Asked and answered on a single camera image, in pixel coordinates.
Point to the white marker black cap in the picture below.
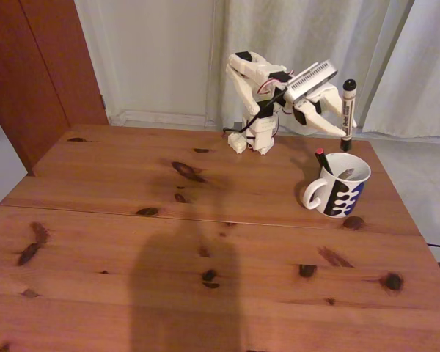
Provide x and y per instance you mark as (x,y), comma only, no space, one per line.
(348,117)

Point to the black pen red ends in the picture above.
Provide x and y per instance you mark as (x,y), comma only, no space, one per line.
(324,163)

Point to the green mechanical pencil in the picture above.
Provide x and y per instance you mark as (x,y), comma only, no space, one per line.
(348,173)

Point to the white curtain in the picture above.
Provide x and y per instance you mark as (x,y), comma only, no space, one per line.
(352,44)
(425,73)

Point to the white table clamp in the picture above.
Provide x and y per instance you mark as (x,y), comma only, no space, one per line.
(237,143)

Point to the white mug black blue pattern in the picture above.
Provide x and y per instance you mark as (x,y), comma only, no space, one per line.
(352,198)

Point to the white baseboard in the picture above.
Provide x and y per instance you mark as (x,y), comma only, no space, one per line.
(157,116)

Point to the brown wooden cabinet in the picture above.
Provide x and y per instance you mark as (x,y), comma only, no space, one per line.
(29,73)

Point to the pale grey panel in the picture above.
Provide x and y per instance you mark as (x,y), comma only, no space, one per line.
(0,165)

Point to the silver camera box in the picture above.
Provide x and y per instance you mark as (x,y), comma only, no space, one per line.
(309,81)

